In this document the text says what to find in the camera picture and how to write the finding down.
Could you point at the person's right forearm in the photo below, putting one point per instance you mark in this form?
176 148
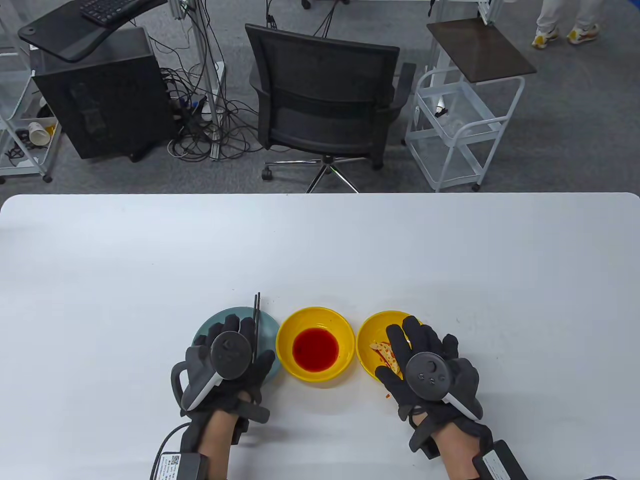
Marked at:
457 455

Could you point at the black desk board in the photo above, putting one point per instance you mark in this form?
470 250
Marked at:
55 35

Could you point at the aluminium frame post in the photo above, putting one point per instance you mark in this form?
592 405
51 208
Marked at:
207 75

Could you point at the pale dumpling with red sauce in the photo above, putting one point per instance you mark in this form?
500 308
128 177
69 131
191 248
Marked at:
382 350

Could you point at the white paper cup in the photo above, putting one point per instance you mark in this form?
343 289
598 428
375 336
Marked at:
37 132

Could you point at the red soy sauce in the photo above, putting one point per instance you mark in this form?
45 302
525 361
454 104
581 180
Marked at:
316 350

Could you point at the yellow dumpling bowl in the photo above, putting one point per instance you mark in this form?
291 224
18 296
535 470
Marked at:
372 325

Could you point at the black keyboard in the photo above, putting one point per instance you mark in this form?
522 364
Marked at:
107 9

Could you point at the black labelled left forearm pack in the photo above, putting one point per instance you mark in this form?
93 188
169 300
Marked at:
180 466

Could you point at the grey white left hand controller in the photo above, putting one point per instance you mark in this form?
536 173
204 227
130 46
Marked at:
230 356

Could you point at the person's right hand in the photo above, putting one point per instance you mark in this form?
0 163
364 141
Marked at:
420 340

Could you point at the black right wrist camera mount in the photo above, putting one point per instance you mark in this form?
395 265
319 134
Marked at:
422 442

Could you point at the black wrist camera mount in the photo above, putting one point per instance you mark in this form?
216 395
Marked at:
252 412
422 442

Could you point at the grey white hand controller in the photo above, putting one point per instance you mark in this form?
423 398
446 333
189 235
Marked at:
425 376
230 356

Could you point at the black mesh office chair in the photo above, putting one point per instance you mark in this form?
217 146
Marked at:
320 75

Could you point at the teal plate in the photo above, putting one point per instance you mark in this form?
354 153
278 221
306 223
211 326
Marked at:
216 320

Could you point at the brown side table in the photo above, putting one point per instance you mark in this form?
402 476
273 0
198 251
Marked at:
480 50

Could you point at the black computer tower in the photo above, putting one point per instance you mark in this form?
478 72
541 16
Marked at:
100 110

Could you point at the person's left hand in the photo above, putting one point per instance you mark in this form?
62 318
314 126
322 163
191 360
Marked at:
263 365

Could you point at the grey white right hand controller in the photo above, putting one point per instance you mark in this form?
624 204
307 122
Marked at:
425 376

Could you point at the white power strip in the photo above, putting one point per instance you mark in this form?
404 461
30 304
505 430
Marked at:
219 75

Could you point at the person's left forearm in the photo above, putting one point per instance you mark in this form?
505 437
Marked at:
215 445

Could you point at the yellow sauce bowl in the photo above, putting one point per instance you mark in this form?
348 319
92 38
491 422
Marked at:
300 317

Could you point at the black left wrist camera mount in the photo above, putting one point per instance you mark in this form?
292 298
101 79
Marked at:
252 412

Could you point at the black labelled right forearm pack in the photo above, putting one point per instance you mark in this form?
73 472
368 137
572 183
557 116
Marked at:
500 462

